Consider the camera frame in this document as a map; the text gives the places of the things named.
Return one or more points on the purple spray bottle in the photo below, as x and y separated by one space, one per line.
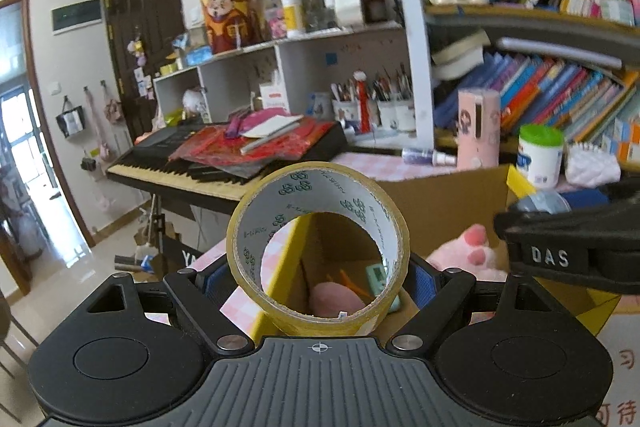
420 155

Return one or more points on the row of slanted books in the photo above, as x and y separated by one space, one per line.
550 92

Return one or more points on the pink plush paw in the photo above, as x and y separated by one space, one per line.
470 252

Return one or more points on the white jar green lid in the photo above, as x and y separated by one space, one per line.
540 162

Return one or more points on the white box red label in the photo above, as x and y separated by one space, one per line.
274 99

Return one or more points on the pink tumbler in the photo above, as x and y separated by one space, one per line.
477 132

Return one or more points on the cardboard box with yellow flaps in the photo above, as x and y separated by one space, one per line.
440 202

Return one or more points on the pink plush toy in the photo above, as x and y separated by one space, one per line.
335 299

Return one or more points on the small white pen cup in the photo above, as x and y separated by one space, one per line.
345 112

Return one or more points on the green calculator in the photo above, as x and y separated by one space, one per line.
376 277

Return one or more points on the orange plastic stick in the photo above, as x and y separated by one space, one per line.
352 282

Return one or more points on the wide white pen cup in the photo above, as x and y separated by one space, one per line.
397 117

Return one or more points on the white paper red print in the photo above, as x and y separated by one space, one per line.
625 357

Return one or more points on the blue grey cap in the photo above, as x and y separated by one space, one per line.
542 202

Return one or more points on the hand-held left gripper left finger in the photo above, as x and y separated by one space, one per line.
215 282

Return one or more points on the black keyboard stand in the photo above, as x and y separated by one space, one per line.
160 232

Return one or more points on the white desk shelf unit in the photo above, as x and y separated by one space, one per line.
300 62

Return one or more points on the dark wall panel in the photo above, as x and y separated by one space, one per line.
76 16

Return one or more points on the blue patterned mug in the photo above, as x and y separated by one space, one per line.
319 107

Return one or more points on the red paper stack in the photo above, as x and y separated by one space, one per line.
290 147

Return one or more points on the fortune god figure box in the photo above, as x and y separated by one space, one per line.
227 22

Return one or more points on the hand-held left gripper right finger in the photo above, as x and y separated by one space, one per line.
422 287

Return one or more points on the white plastic bag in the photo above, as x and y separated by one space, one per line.
195 102

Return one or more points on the white bottle yellow label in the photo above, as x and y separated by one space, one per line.
293 17

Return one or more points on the yellow packing tape roll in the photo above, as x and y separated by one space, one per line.
320 187

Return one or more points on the white booklet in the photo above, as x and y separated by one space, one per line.
272 126

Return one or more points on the black electronic keyboard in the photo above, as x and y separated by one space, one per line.
165 167

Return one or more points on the dark wooden door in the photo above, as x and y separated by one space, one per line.
140 7

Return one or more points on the black white tote bag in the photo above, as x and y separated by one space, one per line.
70 122

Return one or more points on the red tassel ornament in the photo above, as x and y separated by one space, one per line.
361 102

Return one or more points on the thick flat-lying books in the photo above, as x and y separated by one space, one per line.
460 54

